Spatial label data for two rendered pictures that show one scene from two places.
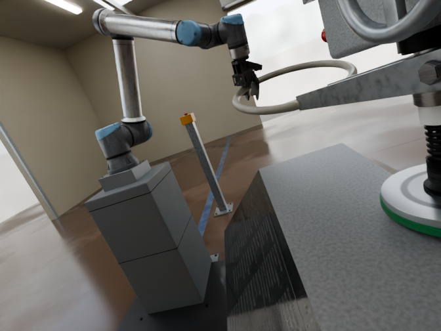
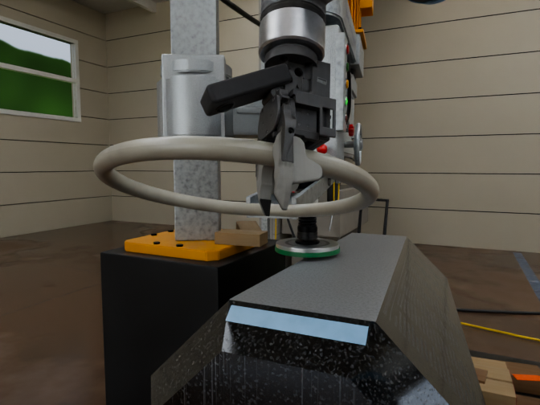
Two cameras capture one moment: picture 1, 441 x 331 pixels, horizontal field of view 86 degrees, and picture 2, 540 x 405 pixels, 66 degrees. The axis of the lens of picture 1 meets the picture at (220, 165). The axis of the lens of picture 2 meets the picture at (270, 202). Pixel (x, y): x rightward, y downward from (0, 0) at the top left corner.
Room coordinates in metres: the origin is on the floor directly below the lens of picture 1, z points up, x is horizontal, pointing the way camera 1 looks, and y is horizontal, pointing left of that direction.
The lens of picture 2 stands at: (1.71, -0.16, 1.11)
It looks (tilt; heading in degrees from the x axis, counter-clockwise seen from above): 5 degrees down; 194
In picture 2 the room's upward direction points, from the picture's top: straight up
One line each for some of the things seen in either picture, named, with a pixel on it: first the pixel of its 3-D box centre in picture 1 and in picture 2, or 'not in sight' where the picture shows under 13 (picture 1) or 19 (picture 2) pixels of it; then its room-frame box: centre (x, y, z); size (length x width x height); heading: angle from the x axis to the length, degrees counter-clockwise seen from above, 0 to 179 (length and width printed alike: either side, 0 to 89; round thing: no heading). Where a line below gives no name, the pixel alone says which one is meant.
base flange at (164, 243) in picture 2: not in sight; (199, 240); (-0.02, -0.91, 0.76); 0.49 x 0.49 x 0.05; 77
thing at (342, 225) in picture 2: not in sight; (329, 224); (-2.98, -0.60, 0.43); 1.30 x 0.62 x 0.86; 168
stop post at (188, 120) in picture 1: (206, 165); not in sight; (2.39, 0.14, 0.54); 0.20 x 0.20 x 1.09; 77
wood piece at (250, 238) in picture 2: not in sight; (241, 237); (0.08, -0.67, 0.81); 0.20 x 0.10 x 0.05; 85
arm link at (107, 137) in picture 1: (113, 139); not in sight; (1.47, 0.54, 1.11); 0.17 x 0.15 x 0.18; 145
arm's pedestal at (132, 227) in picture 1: (158, 236); not in sight; (1.46, 0.55, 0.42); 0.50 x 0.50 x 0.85; 78
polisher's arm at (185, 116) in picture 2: not in sight; (241, 112); (-0.11, -0.73, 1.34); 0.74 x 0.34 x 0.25; 117
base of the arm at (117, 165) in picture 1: (121, 161); not in sight; (1.46, 0.55, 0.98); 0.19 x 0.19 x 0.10
